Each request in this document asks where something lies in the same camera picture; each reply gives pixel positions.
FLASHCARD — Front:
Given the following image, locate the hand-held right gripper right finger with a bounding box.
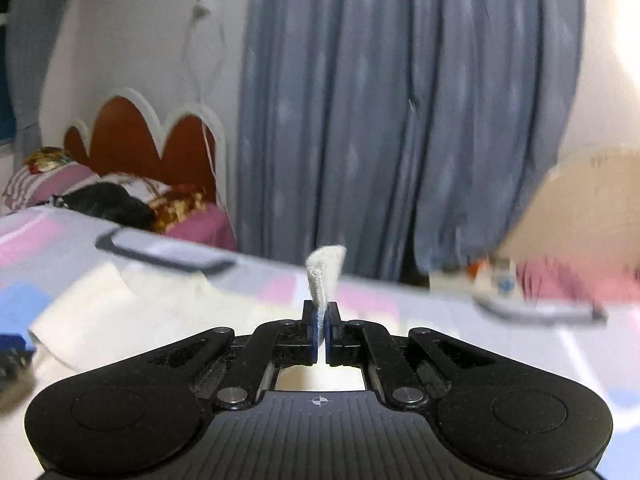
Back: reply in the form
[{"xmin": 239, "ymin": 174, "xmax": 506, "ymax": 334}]
[{"xmin": 324, "ymin": 301, "xmax": 495, "ymax": 410}]

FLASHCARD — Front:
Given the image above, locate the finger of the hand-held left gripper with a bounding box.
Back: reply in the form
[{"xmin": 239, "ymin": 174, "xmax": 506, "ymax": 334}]
[
  {"xmin": 0, "ymin": 332, "xmax": 37, "ymax": 357},
  {"xmin": 0, "ymin": 354, "xmax": 35, "ymax": 400}
]

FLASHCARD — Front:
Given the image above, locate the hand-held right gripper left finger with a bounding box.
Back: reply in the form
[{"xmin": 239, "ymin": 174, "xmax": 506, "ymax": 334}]
[{"xmin": 145, "ymin": 300, "xmax": 321, "ymax": 410}]

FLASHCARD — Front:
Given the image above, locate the cream knit garment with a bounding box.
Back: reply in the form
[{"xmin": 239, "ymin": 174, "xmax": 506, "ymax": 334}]
[{"xmin": 27, "ymin": 245, "xmax": 362, "ymax": 392}]

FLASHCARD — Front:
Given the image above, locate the plain pink pillow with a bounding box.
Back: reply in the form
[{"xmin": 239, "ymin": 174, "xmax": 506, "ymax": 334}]
[{"xmin": 164, "ymin": 204, "xmax": 237, "ymax": 252}]

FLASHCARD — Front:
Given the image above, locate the small white bottle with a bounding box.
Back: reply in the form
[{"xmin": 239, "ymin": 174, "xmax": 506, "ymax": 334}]
[{"xmin": 491, "ymin": 255, "xmax": 519, "ymax": 299}]

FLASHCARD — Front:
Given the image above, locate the red gold patterned pillow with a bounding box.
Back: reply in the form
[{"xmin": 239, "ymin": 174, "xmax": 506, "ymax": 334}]
[{"xmin": 149, "ymin": 184, "xmax": 209, "ymax": 234}]

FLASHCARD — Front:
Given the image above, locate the gold patterned cloth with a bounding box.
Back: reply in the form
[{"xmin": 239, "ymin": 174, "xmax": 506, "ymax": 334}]
[{"xmin": 22, "ymin": 146, "xmax": 77, "ymax": 176}]

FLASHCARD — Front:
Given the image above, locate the wide blue-grey curtain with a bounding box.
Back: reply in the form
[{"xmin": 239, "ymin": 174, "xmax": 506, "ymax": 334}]
[{"xmin": 234, "ymin": 0, "xmax": 587, "ymax": 282}]

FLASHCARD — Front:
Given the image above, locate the red scalloped headboard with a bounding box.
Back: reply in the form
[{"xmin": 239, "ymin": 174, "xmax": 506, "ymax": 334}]
[{"xmin": 63, "ymin": 87, "xmax": 229, "ymax": 211}]

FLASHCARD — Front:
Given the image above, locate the narrow blue-grey curtain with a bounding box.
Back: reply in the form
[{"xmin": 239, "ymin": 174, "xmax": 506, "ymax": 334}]
[{"xmin": 5, "ymin": 0, "xmax": 76, "ymax": 163}]

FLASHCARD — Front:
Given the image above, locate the cardboard box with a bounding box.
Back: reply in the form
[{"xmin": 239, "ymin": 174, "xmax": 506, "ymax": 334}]
[{"xmin": 494, "ymin": 146, "xmax": 640, "ymax": 263}]

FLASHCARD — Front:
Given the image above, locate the white wall cable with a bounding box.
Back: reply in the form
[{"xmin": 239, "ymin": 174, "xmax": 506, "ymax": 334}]
[{"xmin": 181, "ymin": 0, "xmax": 227, "ymax": 201}]

